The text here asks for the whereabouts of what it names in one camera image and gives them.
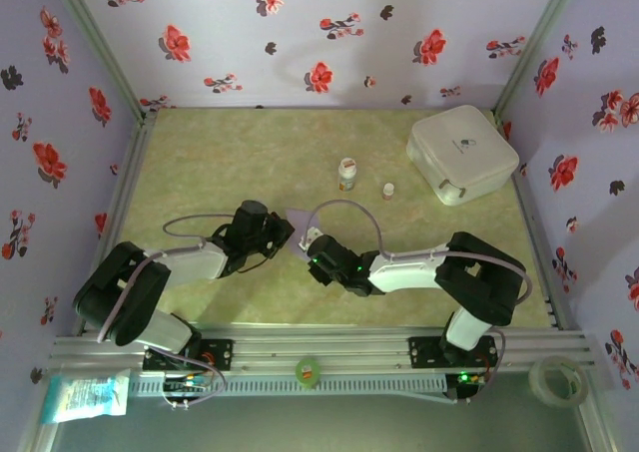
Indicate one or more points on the lilac cloth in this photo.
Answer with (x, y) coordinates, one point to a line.
(299, 220)

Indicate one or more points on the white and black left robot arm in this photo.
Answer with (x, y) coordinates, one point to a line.
(194, 267)

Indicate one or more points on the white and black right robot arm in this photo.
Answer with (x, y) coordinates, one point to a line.
(399, 275)

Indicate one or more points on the white pill bottle orange label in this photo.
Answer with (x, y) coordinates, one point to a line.
(348, 172)

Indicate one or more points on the small white bottle red cap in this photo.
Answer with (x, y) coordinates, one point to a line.
(388, 191)

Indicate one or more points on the green round sticker roll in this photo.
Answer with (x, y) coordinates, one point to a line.
(307, 372)

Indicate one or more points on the translucent white plastic storage box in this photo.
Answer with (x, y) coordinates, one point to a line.
(464, 137)

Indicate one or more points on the clear adhesive tape roll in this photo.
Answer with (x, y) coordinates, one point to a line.
(536, 382)

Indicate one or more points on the blue wet wipes packet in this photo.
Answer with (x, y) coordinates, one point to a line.
(85, 397)

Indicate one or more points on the long aluminium mounting rail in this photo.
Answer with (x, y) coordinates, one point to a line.
(324, 344)

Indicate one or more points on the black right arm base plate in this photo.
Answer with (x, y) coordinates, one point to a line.
(424, 352)

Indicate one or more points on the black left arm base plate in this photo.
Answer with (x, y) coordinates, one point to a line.
(219, 354)

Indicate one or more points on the aluminium side rail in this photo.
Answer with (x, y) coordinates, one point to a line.
(119, 222)
(530, 222)

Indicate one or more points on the aluminium corner post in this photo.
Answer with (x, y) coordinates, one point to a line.
(100, 48)
(601, 422)
(536, 48)
(37, 437)

